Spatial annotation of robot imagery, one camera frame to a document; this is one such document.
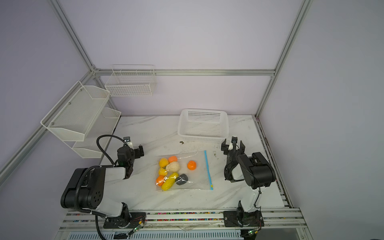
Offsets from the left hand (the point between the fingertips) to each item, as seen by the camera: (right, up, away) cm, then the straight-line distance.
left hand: (132, 147), depth 94 cm
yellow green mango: (+26, -18, -12) cm, 34 cm away
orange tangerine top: (+38, -11, -5) cm, 40 cm away
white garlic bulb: (+27, -11, -7) cm, 30 cm away
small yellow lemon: (+21, -14, -8) cm, 26 cm away
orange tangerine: (+26, -7, -2) cm, 27 cm away
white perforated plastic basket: (+47, +15, +21) cm, 53 cm away
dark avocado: (+33, -16, -13) cm, 39 cm away
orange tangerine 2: (+21, -16, -12) cm, 29 cm away
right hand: (+64, +5, -1) cm, 64 cm away
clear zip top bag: (+36, -15, -3) cm, 39 cm away
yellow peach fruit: (+21, -9, -5) cm, 23 cm away
